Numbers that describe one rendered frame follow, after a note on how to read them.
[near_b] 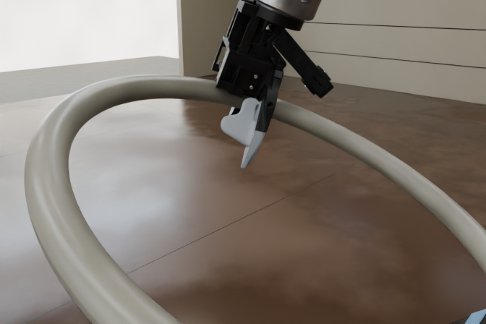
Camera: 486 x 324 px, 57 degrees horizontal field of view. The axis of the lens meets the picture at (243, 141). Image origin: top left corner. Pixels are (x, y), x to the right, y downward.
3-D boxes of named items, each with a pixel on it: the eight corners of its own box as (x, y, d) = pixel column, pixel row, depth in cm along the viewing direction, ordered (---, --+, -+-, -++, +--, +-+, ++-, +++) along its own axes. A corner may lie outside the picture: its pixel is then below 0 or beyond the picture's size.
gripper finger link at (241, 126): (209, 159, 58) (224, 93, 60) (250, 170, 60) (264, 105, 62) (215, 158, 55) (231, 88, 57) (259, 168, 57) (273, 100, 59)
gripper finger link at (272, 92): (245, 132, 61) (257, 73, 62) (257, 136, 61) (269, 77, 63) (257, 128, 56) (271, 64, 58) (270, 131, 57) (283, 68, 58)
